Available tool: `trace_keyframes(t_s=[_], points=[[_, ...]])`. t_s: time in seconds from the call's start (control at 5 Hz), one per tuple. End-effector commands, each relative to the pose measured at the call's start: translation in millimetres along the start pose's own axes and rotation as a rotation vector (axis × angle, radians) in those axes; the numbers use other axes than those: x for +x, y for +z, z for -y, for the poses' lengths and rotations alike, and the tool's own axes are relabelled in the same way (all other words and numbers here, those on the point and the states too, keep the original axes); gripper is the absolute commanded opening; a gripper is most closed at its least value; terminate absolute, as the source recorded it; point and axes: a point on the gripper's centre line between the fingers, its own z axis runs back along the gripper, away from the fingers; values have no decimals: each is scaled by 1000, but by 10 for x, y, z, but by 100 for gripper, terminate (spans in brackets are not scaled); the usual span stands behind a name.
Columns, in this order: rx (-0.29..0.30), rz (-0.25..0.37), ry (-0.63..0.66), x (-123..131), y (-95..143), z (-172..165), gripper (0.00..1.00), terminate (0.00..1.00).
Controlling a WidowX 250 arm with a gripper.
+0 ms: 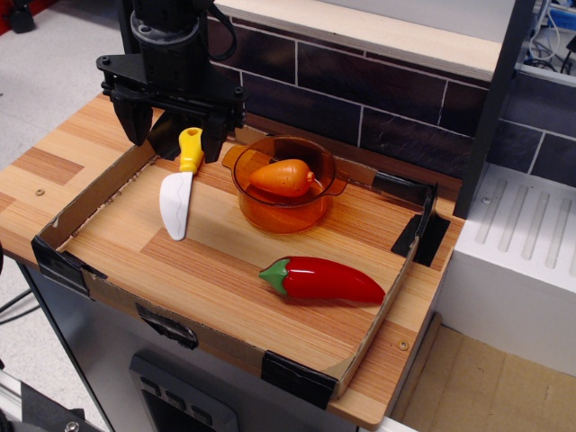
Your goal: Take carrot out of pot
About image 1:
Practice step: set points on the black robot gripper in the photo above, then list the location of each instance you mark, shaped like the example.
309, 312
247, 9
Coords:
173, 72

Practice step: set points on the orange toy carrot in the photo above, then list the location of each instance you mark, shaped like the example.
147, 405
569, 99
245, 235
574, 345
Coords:
287, 178

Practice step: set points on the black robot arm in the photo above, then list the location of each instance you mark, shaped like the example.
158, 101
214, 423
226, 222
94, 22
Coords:
173, 16

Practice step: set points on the orange transparent plastic pot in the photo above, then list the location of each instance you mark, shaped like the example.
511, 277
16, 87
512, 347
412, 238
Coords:
277, 214

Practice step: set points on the red toy chili pepper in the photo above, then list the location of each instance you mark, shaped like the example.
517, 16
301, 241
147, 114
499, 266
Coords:
318, 278

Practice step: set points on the grey oven control panel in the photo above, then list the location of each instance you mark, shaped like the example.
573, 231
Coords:
173, 404

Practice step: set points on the light wooden shelf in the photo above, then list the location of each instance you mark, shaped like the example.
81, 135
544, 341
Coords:
413, 43

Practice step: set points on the white ridged sink drainboard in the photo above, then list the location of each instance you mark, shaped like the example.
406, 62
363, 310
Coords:
510, 282

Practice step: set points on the yellow handled white toy knife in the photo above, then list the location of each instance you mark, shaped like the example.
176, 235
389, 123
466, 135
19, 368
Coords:
176, 189

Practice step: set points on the grey vertical post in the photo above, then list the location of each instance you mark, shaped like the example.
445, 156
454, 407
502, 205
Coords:
506, 68

